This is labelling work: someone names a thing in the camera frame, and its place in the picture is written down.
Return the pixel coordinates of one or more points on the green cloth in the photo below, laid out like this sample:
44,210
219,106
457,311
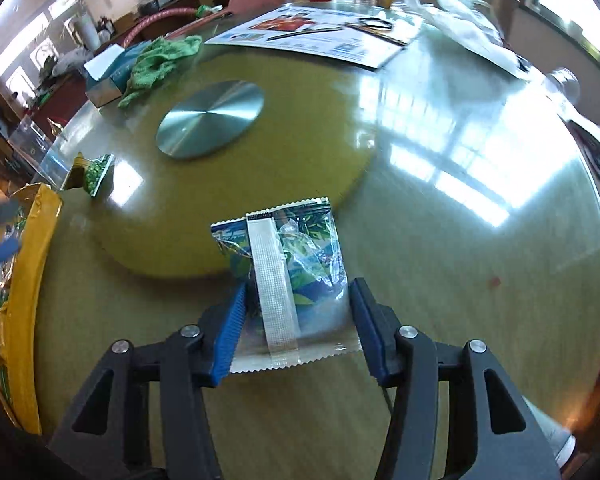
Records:
157,60

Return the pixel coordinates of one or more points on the black pen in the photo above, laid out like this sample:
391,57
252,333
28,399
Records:
305,33

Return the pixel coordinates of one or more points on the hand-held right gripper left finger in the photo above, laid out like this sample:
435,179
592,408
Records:
227,340

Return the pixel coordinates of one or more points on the blue-green clear snack packet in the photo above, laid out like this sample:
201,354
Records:
300,270

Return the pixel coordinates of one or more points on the clear plastic box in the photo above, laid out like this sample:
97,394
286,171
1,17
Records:
35,147

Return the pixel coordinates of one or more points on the white tumbler cup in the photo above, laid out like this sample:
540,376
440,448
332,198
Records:
86,32

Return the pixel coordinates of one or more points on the tissue box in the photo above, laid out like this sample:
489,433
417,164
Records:
105,80

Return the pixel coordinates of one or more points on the small green pea packet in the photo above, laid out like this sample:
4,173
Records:
97,175

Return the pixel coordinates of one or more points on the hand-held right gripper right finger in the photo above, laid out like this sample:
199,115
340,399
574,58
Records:
367,330

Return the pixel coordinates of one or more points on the round metal disc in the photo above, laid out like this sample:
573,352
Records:
210,117

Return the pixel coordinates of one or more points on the yellow tray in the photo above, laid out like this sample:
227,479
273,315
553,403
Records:
35,270

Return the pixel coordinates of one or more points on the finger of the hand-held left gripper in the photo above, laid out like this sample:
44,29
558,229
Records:
0,255

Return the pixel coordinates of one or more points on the wooden sideboard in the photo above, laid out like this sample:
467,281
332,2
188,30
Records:
60,100

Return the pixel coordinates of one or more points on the clear glass cup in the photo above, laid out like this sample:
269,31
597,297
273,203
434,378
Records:
562,85

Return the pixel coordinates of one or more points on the white plastic bag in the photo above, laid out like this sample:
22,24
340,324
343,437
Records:
472,30

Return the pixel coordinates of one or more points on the printed paper leaflet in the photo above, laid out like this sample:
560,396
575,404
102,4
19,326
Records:
320,35

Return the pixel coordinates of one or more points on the glass turntable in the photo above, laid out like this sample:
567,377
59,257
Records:
290,150

